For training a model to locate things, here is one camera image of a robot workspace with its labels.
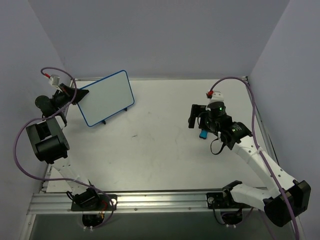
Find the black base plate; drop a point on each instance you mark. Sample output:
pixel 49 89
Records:
pixel 104 204
pixel 217 200

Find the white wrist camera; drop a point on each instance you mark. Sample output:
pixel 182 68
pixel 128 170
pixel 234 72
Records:
pixel 215 96
pixel 54 80

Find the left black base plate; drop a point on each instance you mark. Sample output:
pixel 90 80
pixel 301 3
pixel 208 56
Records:
pixel 104 204

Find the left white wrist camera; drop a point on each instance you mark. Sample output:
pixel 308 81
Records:
pixel 54 80

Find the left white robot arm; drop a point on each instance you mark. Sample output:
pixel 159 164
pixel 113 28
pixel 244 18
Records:
pixel 50 145

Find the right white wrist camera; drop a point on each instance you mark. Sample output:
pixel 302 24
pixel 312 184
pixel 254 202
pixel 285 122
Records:
pixel 215 96

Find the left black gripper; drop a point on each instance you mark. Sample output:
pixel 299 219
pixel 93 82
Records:
pixel 69 91

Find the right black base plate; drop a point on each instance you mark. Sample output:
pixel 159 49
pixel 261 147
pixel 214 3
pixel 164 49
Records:
pixel 217 200

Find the aluminium front rail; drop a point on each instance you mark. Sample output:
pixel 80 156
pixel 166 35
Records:
pixel 128 202

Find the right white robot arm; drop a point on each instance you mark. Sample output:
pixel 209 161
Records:
pixel 284 196

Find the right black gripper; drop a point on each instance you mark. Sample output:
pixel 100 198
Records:
pixel 200 118

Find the black wire whiteboard stand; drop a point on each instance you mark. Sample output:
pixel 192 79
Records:
pixel 104 121

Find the blue whiteboard eraser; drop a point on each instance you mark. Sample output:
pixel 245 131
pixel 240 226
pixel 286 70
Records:
pixel 203 134

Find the blue framed small whiteboard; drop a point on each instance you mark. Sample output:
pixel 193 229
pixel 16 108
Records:
pixel 106 97

